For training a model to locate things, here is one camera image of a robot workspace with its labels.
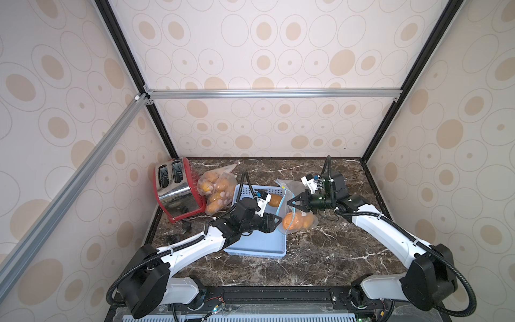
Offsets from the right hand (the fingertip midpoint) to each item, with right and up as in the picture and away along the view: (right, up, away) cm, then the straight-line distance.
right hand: (295, 201), depth 77 cm
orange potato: (+7, -10, +10) cm, 16 cm away
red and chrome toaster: (-57, +3, +26) cm, 63 cm away
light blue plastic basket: (-8, -19, +7) cm, 22 cm away
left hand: (-5, -7, 0) cm, 8 cm away
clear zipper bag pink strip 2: (-39, +7, +15) cm, 42 cm away
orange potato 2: (-35, -4, +13) cm, 38 cm away
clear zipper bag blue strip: (0, +5, +12) cm, 12 cm away
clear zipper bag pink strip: (-30, +1, +13) cm, 33 cm away
